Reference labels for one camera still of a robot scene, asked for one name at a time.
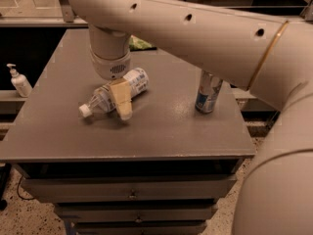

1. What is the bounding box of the top grey drawer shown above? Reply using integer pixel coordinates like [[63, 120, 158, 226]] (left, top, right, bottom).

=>
[[22, 175, 237, 203]]

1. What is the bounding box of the white pump dispenser bottle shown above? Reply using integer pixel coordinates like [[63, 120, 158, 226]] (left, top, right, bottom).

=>
[[7, 64, 32, 98]]

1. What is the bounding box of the grey drawer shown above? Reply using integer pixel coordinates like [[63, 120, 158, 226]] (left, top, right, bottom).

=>
[[75, 221, 206, 235], [22, 175, 237, 203], [55, 203, 217, 222]]

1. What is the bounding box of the bottom grey drawer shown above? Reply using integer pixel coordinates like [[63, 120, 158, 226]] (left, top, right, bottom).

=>
[[75, 221, 206, 235]]

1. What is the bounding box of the green chip bag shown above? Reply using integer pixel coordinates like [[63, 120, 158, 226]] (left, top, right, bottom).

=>
[[129, 35, 157, 51]]

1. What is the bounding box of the grey drawer cabinet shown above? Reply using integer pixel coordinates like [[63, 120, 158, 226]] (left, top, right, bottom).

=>
[[0, 26, 257, 235]]

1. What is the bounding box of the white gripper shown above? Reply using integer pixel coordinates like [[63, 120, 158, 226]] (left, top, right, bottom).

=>
[[90, 51, 132, 120]]

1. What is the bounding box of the blue label plastic water bottle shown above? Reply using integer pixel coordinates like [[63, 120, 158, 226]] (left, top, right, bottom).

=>
[[79, 68, 149, 118]]

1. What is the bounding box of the middle grey drawer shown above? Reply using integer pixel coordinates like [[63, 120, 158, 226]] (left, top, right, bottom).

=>
[[55, 203, 217, 222]]

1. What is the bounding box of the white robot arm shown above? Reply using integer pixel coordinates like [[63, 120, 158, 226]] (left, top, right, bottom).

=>
[[69, 0, 313, 235]]

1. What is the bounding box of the silver blue drink can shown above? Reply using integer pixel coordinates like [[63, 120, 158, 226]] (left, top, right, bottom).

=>
[[195, 70, 223, 114]]

